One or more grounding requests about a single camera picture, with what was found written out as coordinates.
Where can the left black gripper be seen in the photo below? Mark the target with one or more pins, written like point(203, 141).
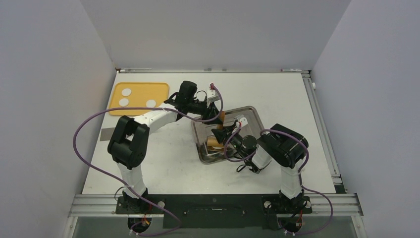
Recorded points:
point(210, 112)

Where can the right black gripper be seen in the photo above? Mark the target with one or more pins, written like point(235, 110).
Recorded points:
point(223, 135)

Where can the stainless steel tray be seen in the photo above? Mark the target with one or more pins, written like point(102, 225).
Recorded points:
point(203, 136)

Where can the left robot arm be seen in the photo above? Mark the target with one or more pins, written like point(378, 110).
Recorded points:
point(129, 141)

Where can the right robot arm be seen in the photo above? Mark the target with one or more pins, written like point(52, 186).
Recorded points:
point(277, 144)

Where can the white dough disc right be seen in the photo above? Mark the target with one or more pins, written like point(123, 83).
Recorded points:
point(151, 103)

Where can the white dough disc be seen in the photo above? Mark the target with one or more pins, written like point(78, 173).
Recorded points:
point(126, 92)
point(151, 103)
point(124, 102)

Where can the white dough disc upper left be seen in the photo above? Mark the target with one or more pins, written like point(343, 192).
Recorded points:
point(126, 92)

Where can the white dough disc lower left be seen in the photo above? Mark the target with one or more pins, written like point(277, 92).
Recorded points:
point(124, 102)

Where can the yellow plastic tray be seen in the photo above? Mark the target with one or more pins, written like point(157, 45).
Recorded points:
point(141, 92)

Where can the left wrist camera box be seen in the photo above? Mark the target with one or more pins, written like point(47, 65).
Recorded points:
point(212, 96)

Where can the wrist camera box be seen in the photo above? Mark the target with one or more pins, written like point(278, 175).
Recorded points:
point(212, 96)
point(241, 121)

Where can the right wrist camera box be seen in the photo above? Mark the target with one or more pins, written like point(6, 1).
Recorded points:
point(241, 121)

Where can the aluminium frame rail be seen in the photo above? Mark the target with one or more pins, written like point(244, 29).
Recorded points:
point(322, 130)

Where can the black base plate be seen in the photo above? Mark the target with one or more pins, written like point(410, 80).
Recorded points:
point(218, 210)

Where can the scraper with red handle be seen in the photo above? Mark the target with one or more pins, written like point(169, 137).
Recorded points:
point(106, 134)

